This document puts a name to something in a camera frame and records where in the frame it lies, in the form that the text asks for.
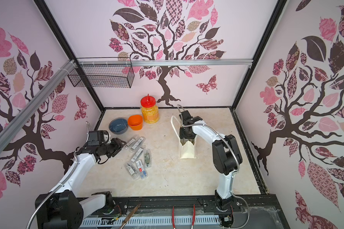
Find black wire basket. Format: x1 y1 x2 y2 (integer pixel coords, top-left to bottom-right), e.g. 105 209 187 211
67 57 135 88

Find aluminium rail left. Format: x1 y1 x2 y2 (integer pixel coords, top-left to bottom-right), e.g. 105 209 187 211
0 60 75 154

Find black left corner post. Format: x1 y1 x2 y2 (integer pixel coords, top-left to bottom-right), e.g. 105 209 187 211
34 0 105 112

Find orange plastic bowl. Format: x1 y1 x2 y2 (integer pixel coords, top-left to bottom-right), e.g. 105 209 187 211
128 114 143 131

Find white slotted cable duct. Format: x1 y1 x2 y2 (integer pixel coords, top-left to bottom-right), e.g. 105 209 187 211
80 215 220 229

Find aluminium rail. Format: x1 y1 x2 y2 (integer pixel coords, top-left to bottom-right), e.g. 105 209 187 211
0 60 75 154
78 59 253 67

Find black corner frame post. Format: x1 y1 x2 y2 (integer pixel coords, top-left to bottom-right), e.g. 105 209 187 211
231 0 287 110

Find brown flat stick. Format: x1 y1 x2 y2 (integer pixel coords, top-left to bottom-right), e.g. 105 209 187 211
119 204 141 229

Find blue red compass set case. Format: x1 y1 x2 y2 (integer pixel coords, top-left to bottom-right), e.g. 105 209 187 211
136 160 148 180

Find green compass set case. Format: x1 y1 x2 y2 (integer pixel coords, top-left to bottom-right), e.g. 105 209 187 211
144 149 152 169

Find aluminium rail back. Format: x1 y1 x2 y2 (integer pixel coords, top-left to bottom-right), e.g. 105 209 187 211
78 59 253 67

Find blue grey bowl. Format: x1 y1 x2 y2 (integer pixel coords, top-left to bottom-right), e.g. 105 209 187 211
109 117 129 135

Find cream canvas tote bag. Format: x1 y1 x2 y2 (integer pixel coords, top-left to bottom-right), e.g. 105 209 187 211
170 116 197 159

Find red lid yellow candy jar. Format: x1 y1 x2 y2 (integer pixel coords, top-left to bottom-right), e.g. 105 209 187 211
140 94 160 124

